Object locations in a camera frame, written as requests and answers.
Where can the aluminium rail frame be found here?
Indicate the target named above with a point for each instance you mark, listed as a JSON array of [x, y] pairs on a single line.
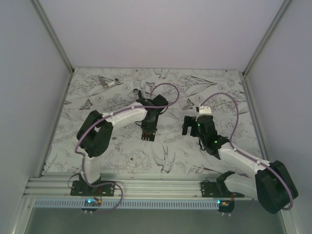
[[154, 186]]

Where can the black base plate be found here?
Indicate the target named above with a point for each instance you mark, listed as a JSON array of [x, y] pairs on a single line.
[[100, 188], [216, 190]]

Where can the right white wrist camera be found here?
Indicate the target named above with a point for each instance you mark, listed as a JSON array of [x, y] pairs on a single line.
[[204, 110]]

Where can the right controller board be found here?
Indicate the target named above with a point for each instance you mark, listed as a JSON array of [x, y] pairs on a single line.
[[226, 206]]

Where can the black fuse box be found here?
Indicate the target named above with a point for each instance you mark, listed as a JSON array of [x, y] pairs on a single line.
[[148, 135]]

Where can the white slotted cable duct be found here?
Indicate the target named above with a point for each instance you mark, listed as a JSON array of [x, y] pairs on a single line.
[[129, 204]]

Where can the floral patterned mat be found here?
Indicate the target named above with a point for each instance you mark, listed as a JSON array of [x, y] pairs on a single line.
[[171, 152]]

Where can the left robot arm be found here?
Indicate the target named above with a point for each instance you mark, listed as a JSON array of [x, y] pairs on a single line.
[[96, 132]]

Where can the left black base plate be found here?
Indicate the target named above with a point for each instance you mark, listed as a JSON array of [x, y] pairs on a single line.
[[100, 188]]

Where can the controller board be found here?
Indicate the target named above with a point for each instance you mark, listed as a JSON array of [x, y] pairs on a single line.
[[92, 203], [226, 206]]

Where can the left controller board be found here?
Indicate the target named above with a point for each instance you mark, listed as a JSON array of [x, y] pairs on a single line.
[[92, 203]]

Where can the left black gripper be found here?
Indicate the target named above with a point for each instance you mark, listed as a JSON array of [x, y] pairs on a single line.
[[145, 127]]

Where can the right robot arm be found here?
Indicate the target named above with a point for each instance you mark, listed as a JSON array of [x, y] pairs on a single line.
[[268, 182]]

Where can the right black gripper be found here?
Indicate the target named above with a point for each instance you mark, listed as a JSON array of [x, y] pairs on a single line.
[[189, 121]]

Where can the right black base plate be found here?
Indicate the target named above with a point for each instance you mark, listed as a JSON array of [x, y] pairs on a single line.
[[216, 190]]

